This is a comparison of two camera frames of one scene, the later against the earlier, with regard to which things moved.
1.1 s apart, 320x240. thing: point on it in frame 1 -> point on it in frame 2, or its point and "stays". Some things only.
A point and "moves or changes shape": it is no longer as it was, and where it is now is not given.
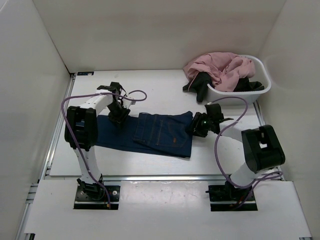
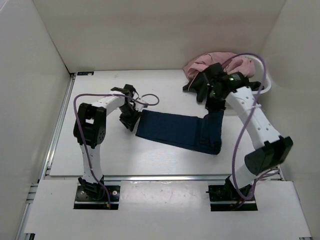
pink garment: [226, 68] stays
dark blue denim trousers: [170, 133] moves or changes shape
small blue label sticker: [85, 73] stays
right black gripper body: [201, 124] -> [214, 103]
